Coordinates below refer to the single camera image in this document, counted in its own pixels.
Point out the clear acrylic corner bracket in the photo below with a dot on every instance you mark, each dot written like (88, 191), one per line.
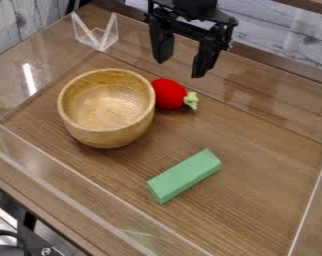
(96, 38)

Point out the green foam block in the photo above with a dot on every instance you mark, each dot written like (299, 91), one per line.
(184, 175)

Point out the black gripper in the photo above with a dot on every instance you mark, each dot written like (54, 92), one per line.
(196, 19)

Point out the clear acrylic wall panel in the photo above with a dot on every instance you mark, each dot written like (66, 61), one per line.
(104, 225)

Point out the black table leg frame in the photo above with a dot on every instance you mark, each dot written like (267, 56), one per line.
(29, 244)

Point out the wooden brown bowl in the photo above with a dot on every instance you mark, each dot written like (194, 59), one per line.
(107, 107)

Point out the red plush strawberry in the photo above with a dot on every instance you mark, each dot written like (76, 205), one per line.
(172, 95)

